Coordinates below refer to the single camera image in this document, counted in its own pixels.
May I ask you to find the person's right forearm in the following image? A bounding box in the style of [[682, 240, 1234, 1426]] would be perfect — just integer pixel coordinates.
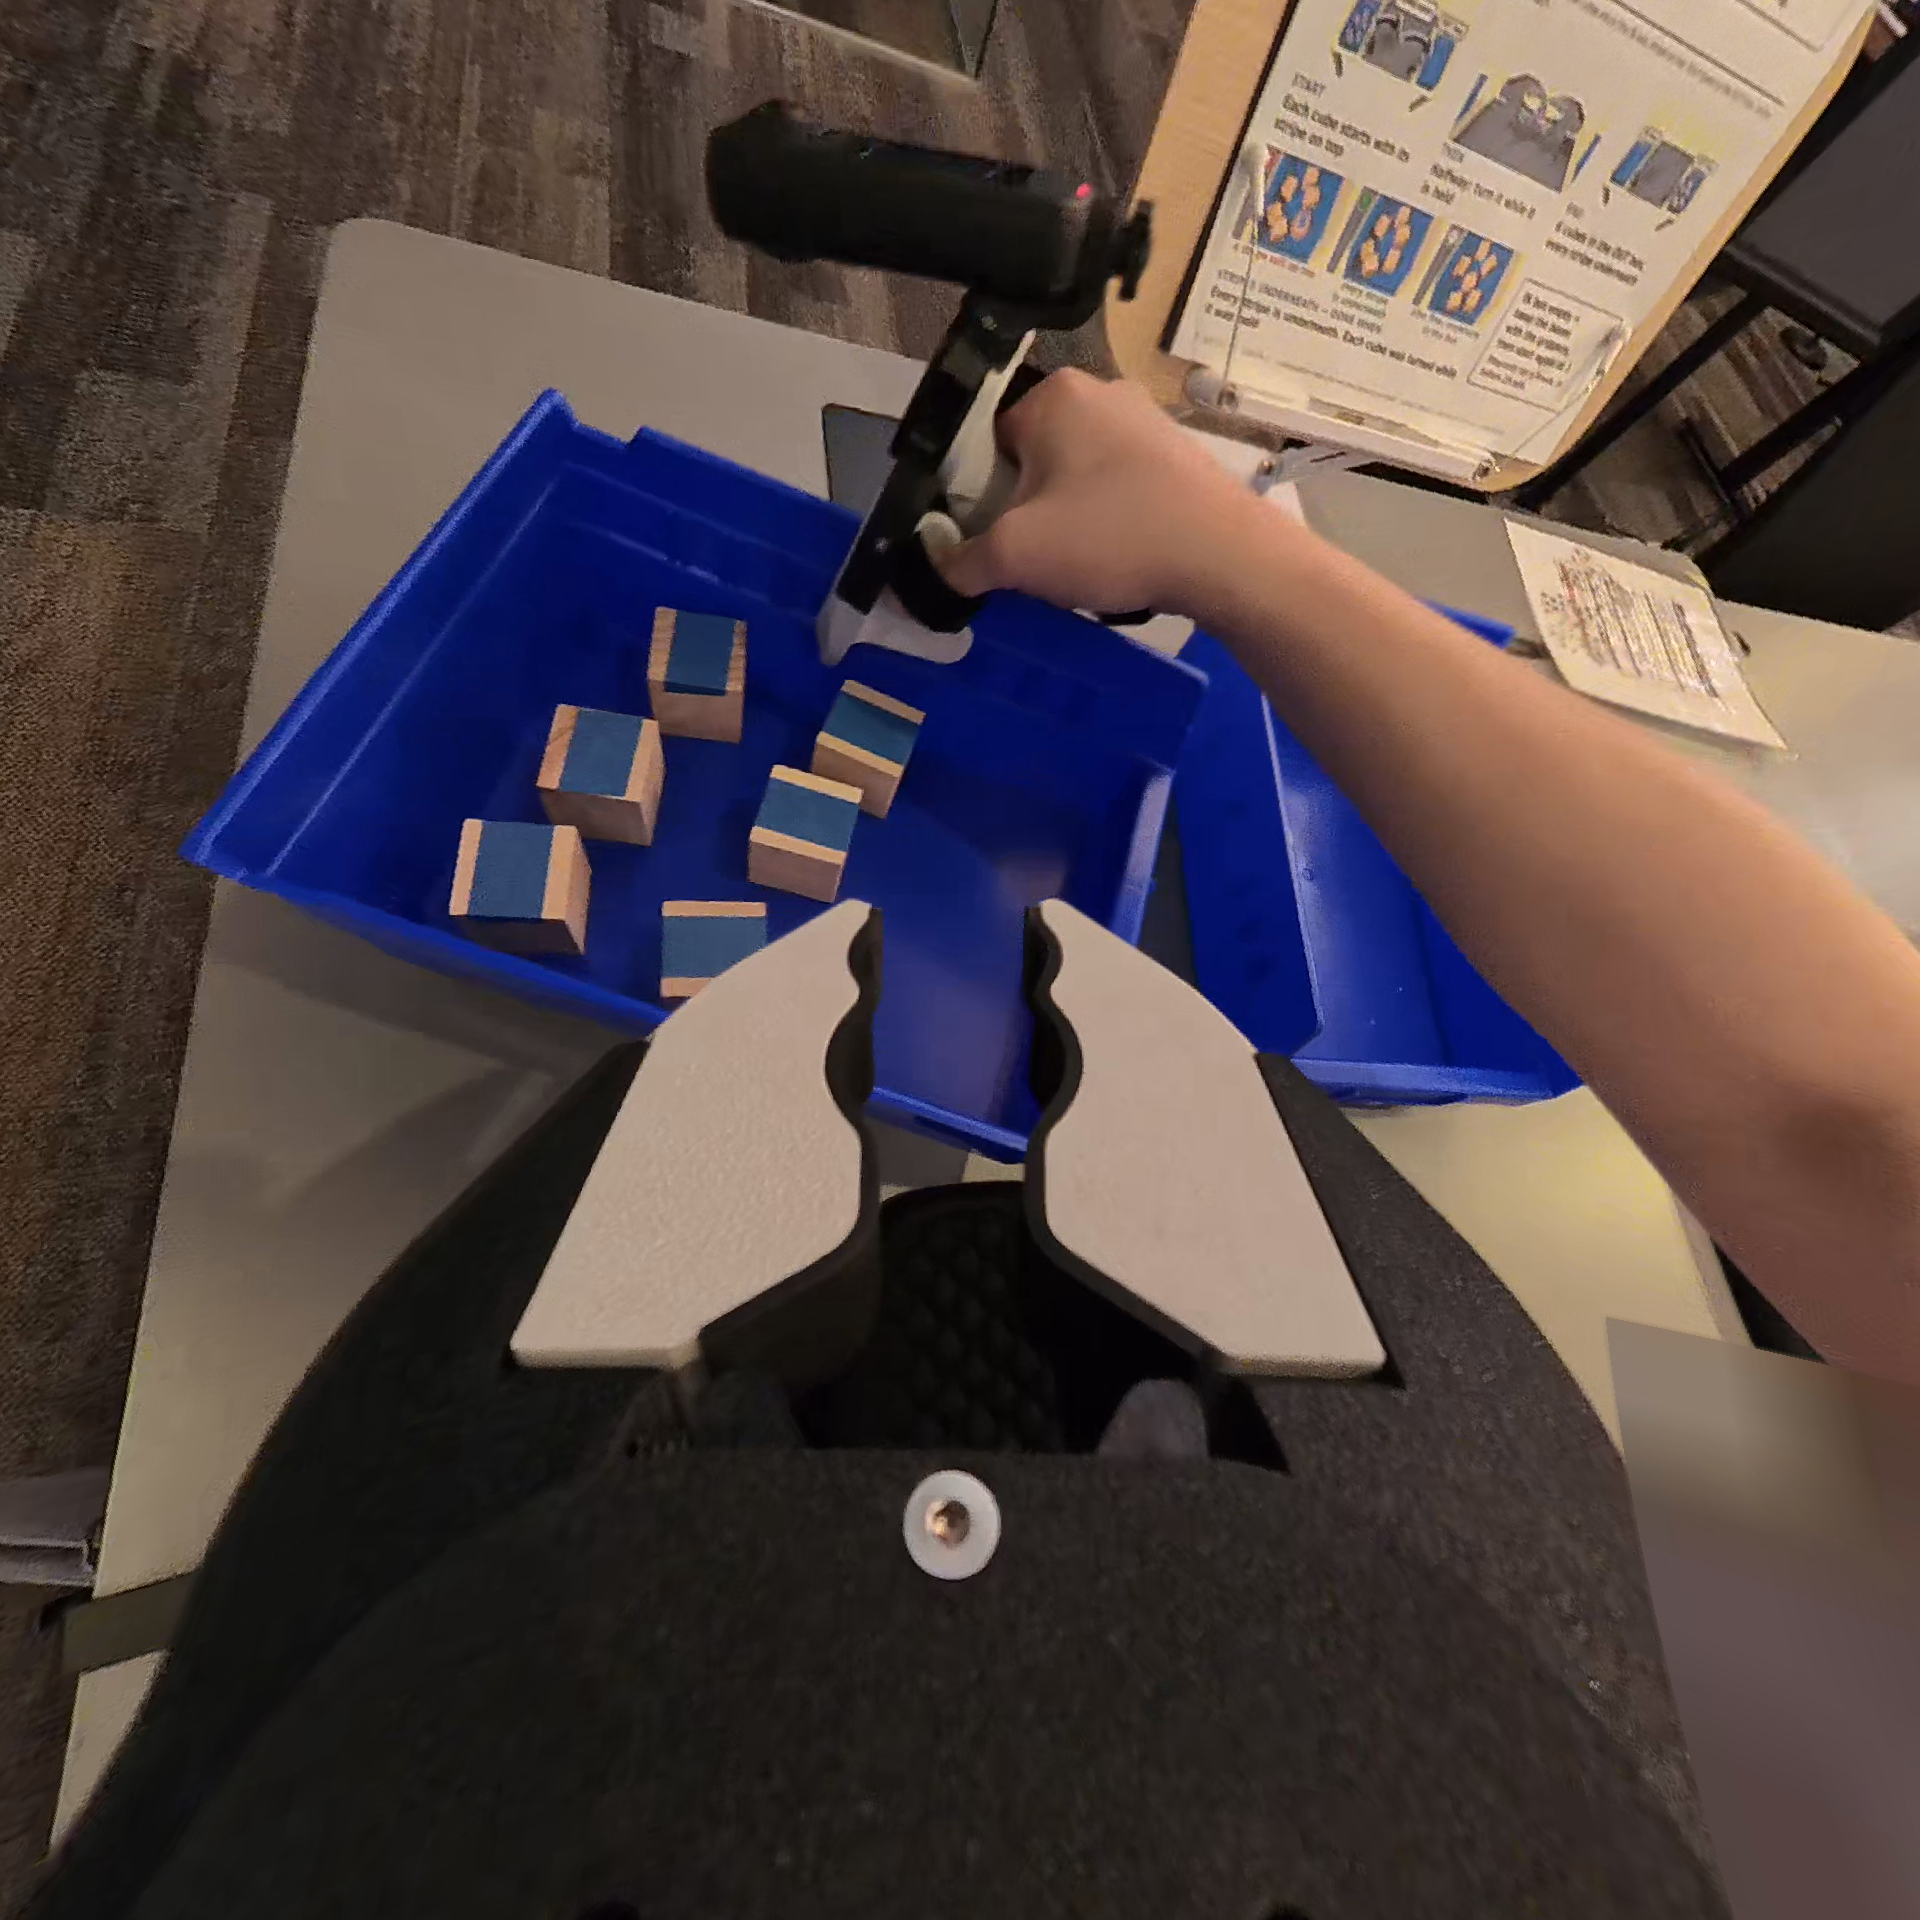
[[1202, 499, 1920, 1366]]

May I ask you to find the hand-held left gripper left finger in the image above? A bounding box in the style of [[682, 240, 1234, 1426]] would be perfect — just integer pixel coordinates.
[[512, 900, 885, 1407]]

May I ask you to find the wooden cube with blue face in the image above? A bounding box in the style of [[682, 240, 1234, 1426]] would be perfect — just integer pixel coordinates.
[[747, 762, 865, 903], [540, 705, 667, 848], [656, 895, 771, 999], [446, 816, 592, 959], [810, 677, 927, 821], [645, 605, 750, 744]]

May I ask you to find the blue plastic bin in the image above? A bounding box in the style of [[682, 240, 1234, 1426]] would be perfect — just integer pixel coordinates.
[[1153, 600, 1585, 1111], [181, 388, 1211, 1164]]

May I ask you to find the printed instruction sheet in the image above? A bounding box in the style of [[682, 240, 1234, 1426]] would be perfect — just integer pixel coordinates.
[[1167, 0, 1880, 450]]

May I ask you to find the dark flat panel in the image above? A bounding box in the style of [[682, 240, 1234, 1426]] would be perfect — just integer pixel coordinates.
[[821, 399, 913, 519]]

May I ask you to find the person's right hand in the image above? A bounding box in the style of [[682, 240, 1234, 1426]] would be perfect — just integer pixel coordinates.
[[942, 367, 1307, 632]]

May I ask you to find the plastic bag with printed card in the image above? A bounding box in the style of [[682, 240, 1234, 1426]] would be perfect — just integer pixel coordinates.
[[1505, 514, 1789, 749]]

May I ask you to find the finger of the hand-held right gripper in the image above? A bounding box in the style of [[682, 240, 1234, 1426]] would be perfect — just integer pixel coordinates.
[[815, 594, 978, 668]]

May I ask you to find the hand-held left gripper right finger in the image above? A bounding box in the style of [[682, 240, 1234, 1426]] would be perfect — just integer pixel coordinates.
[[1023, 895, 1393, 1382]]

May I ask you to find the black chair frame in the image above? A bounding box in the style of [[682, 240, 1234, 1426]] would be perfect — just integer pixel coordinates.
[[1517, 0, 1920, 635]]

